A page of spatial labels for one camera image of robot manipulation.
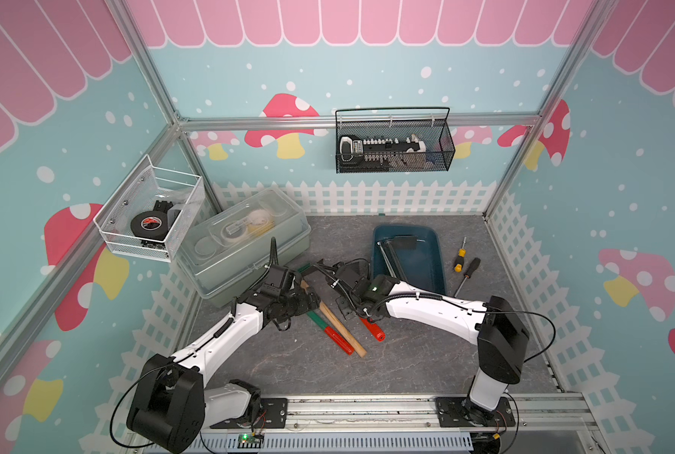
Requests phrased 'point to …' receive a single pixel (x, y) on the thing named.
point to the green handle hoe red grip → (334, 336)
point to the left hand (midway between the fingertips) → (308, 308)
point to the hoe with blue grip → (390, 258)
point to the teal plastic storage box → (422, 267)
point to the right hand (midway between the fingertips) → (347, 301)
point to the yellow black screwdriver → (458, 264)
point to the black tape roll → (150, 224)
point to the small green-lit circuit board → (250, 441)
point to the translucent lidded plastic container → (225, 253)
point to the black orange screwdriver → (476, 261)
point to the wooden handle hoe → (361, 352)
